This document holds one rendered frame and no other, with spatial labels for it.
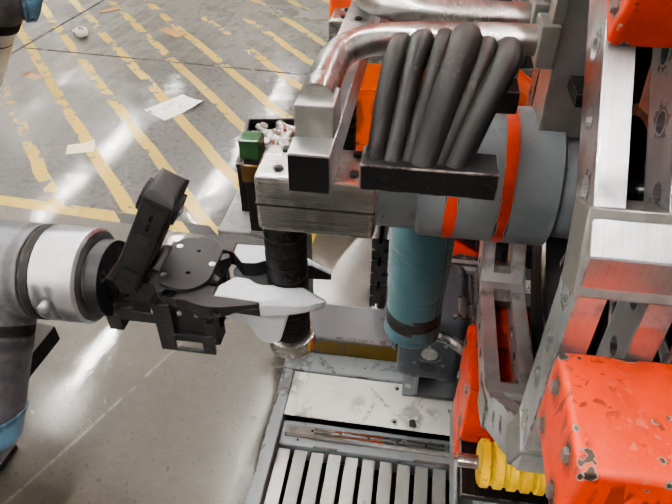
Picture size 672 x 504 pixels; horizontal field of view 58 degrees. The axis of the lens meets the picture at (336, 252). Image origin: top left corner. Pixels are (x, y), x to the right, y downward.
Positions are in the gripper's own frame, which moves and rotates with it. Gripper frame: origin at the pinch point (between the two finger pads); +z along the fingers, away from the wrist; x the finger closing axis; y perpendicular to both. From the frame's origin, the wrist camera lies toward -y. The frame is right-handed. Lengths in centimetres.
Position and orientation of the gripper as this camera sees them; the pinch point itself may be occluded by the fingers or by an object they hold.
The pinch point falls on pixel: (313, 281)
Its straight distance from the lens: 52.8
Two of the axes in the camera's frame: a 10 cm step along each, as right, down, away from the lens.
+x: -1.5, 6.2, -7.7
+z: 9.9, 0.9, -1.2
